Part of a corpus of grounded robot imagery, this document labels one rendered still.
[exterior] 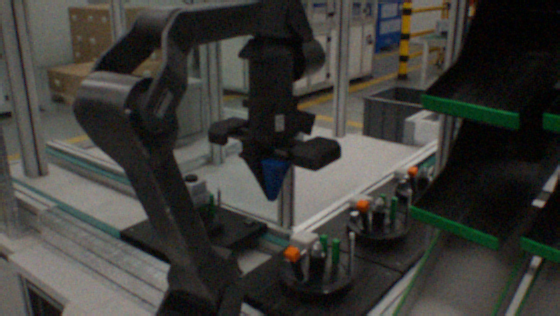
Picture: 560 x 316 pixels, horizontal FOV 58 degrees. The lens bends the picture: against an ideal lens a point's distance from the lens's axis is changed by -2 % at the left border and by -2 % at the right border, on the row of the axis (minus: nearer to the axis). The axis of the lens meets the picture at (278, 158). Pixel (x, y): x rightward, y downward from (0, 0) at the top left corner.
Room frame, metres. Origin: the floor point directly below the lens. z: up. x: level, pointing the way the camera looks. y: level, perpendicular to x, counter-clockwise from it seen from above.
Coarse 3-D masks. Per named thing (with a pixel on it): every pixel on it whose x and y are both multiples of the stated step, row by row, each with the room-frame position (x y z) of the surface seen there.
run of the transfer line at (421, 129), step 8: (424, 112) 2.09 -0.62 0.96; (432, 112) 2.09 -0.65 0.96; (408, 120) 1.97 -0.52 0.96; (416, 120) 1.97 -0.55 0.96; (424, 120) 1.97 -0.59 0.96; (432, 120) 2.10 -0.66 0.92; (408, 128) 1.96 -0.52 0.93; (416, 128) 1.95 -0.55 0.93; (424, 128) 1.93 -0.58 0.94; (432, 128) 1.91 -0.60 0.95; (456, 128) 1.89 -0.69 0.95; (408, 136) 1.96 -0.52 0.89; (416, 136) 1.95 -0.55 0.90; (424, 136) 1.92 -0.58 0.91; (432, 136) 1.90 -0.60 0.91; (408, 144) 1.96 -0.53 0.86; (416, 144) 1.94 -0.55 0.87; (424, 144) 1.92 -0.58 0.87
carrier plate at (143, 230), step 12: (216, 204) 1.16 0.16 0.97; (228, 216) 1.10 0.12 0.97; (240, 216) 1.10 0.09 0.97; (132, 228) 1.03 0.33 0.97; (144, 228) 1.03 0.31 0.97; (228, 228) 1.04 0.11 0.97; (240, 228) 1.04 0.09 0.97; (252, 228) 1.04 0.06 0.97; (264, 228) 1.05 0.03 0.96; (132, 240) 0.99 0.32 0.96; (144, 240) 0.98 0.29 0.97; (156, 240) 0.98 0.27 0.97; (216, 240) 0.98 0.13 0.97; (228, 240) 0.98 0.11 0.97; (240, 240) 0.99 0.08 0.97; (156, 252) 0.94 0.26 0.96
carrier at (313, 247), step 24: (312, 240) 0.95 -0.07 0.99; (336, 240) 0.85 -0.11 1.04; (264, 264) 0.88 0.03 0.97; (288, 264) 0.84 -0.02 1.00; (312, 264) 0.82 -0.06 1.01; (336, 264) 0.85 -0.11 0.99; (360, 264) 0.88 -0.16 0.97; (264, 288) 0.80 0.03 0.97; (288, 288) 0.78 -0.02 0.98; (312, 288) 0.77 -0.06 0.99; (336, 288) 0.77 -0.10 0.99; (360, 288) 0.80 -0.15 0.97; (384, 288) 0.80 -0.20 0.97; (288, 312) 0.73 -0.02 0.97; (312, 312) 0.73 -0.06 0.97; (336, 312) 0.73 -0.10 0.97; (360, 312) 0.73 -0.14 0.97
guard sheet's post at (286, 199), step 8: (288, 176) 1.05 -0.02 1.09; (288, 184) 1.05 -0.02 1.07; (280, 192) 1.06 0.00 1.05; (288, 192) 1.05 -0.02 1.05; (280, 200) 1.06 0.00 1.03; (288, 200) 1.05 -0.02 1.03; (280, 208) 1.06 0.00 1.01; (288, 208) 1.05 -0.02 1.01; (280, 216) 1.06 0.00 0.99; (288, 216) 1.05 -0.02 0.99; (280, 224) 1.06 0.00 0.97; (288, 224) 1.05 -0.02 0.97
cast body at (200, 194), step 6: (192, 174) 1.05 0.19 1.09; (186, 180) 1.03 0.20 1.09; (192, 180) 1.03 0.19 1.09; (198, 180) 1.04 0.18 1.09; (204, 180) 1.05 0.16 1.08; (192, 186) 1.02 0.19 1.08; (198, 186) 1.03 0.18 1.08; (204, 186) 1.04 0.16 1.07; (192, 192) 1.02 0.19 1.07; (198, 192) 1.03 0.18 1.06; (204, 192) 1.04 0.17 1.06; (210, 192) 1.08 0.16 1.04; (192, 198) 1.02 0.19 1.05; (198, 198) 1.03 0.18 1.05; (204, 198) 1.04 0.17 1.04; (198, 204) 1.03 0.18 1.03; (204, 204) 1.04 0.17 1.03
